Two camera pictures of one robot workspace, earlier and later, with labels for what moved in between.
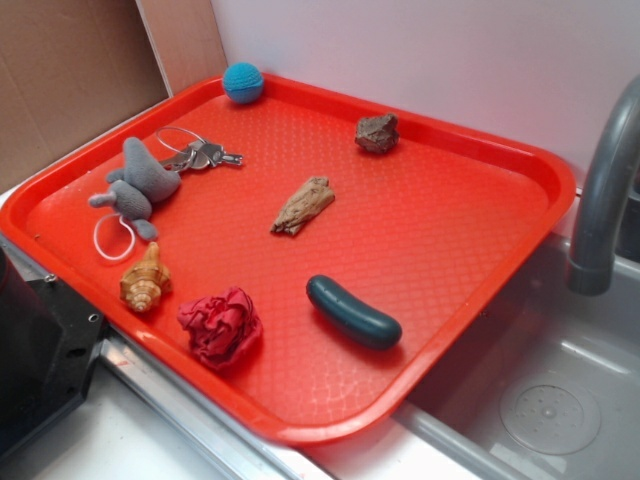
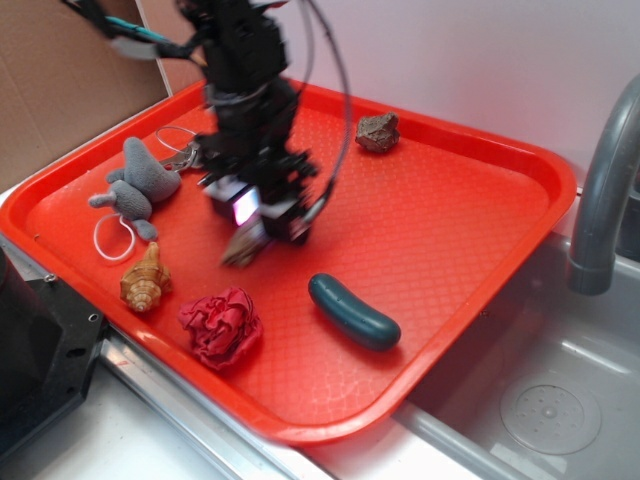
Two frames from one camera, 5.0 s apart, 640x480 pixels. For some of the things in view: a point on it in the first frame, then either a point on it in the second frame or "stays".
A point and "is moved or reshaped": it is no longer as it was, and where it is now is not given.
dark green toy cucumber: x=360 y=322 stays
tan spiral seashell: x=146 y=284 stays
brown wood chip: x=309 y=201 is moved or reshaped
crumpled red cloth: x=224 y=329 stays
